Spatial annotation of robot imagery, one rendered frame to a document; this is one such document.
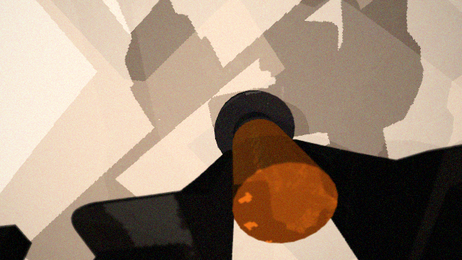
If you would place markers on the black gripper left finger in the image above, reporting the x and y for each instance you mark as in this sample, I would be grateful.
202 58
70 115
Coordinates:
199 218

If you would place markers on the orange knob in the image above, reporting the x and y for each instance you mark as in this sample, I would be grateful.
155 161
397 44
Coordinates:
279 194

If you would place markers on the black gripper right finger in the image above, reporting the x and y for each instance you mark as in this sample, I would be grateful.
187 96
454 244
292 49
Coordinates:
386 208

